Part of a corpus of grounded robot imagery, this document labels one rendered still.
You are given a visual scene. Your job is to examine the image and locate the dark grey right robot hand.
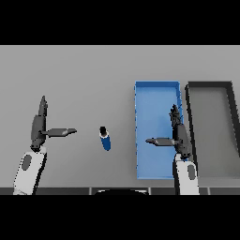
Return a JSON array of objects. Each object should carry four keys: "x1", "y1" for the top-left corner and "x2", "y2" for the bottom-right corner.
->
[{"x1": 144, "y1": 104, "x2": 192, "y2": 159}]

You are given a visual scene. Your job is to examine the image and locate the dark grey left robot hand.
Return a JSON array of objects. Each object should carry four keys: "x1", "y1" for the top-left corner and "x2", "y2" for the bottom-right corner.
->
[{"x1": 30, "y1": 95, "x2": 78, "y2": 153}]

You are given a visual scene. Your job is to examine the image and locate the blue bin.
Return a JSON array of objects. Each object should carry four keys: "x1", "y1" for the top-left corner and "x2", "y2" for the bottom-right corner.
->
[{"x1": 134, "y1": 81, "x2": 192, "y2": 180}]

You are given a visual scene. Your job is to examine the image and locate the dark grey bin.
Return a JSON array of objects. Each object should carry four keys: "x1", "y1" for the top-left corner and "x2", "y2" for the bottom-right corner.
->
[{"x1": 185, "y1": 81, "x2": 240, "y2": 180}]

